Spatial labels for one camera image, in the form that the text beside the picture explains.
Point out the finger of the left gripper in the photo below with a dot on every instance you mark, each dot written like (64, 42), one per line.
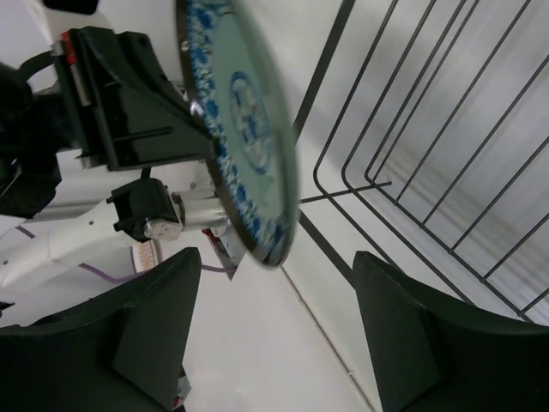
(124, 112)

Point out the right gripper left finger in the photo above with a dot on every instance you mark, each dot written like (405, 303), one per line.
(120, 351)

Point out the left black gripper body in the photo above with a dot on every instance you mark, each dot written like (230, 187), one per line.
(35, 127)

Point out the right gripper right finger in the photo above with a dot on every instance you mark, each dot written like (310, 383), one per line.
(432, 352)

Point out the teal patterned small plate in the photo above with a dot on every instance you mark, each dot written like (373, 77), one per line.
(234, 89)

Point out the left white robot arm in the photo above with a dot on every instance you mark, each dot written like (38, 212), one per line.
(142, 210)

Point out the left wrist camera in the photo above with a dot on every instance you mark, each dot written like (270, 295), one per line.
(57, 8)

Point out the metal wire dish rack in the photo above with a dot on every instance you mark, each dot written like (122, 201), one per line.
(424, 139)

